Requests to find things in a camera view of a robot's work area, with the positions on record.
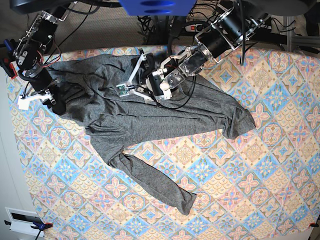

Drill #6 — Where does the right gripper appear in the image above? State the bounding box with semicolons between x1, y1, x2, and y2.
17;78;67;116

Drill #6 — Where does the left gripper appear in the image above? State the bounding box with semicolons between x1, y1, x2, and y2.
117;52;176;105

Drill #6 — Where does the grey t-shirt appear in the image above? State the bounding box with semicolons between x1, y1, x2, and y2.
50;54;255;215

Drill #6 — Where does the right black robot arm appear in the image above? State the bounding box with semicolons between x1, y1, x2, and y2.
13;7;66;116

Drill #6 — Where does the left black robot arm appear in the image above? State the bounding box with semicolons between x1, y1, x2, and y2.
116;0;268;106

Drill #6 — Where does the red blue table clamp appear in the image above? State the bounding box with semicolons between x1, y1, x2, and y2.
0;38;18;80

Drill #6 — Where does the black power strip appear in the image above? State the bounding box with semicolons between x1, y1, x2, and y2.
183;23;213;36

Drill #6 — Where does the orange blue corner clamp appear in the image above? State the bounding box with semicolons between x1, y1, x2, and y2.
4;220;53;240

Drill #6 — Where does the patterned colourful tablecloth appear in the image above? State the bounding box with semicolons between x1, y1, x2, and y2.
5;48;320;240

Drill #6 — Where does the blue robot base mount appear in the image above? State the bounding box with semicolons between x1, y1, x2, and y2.
119;0;197;17

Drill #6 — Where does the white wall outlet box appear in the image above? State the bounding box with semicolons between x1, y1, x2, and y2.
5;207;42;239

